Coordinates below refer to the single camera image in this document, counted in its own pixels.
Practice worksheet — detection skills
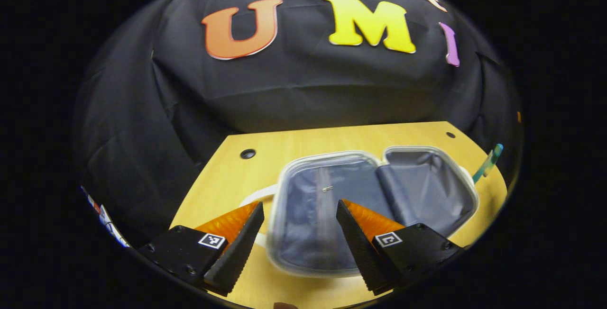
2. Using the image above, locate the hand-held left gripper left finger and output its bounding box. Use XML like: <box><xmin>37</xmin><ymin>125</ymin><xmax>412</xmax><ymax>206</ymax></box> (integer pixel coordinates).
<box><xmin>138</xmin><ymin>201</ymin><xmax>265</xmax><ymax>297</ymax></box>

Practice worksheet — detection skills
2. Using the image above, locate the black backdrop cloth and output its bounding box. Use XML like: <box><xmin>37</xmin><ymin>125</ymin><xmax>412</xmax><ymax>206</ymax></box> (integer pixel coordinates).
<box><xmin>74</xmin><ymin>0</ymin><xmax>524</xmax><ymax>249</ymax></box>

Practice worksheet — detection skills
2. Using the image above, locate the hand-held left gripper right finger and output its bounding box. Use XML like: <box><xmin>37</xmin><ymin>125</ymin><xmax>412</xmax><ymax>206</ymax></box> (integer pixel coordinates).
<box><xmin>336</xmin><ymin>199</ymin><xmax>465</xmax><ymax>296</ymax></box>

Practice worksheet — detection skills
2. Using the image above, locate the colourful printed banner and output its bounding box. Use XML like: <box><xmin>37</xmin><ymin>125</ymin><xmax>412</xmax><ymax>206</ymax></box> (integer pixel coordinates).
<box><xmin>80</xmin><ymin>185</ymin><xmax>130</xmax><ymax>249</ymax></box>

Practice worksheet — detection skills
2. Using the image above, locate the small white suitcase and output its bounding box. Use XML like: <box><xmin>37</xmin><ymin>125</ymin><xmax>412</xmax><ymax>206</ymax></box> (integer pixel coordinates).
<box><xmin>239</xmin><ymin>145</ymin><xmax>480</xmax><ymax>279</ymax></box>

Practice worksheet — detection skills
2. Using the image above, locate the teal and white tube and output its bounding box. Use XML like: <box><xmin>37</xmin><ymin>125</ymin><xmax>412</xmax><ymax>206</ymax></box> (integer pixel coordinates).
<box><xmin>472</xmin><ymin>143</ymin><xmax>505</xmax><ymax>184</ymax></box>

